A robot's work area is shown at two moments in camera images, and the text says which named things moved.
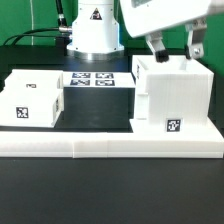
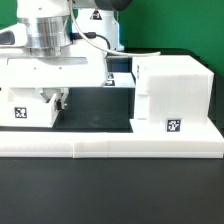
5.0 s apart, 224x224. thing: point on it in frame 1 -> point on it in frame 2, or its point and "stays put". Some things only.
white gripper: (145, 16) -> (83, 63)
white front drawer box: (31, 107) stays put
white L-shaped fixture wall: (135, 144) stays put
